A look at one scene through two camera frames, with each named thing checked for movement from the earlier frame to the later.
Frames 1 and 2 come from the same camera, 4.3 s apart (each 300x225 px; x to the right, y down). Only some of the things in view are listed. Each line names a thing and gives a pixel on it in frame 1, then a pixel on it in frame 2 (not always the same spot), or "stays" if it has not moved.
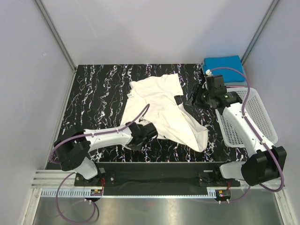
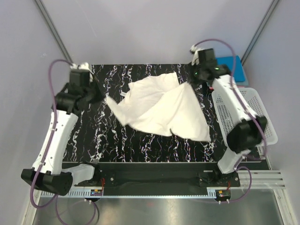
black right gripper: (197, 89) -> (191, 78)
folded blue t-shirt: (234, 62) stays
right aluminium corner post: (270, 10) stays
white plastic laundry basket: (255, 112) stays
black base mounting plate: (157, 178) stays
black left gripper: (135, 147) -> (100, 95)
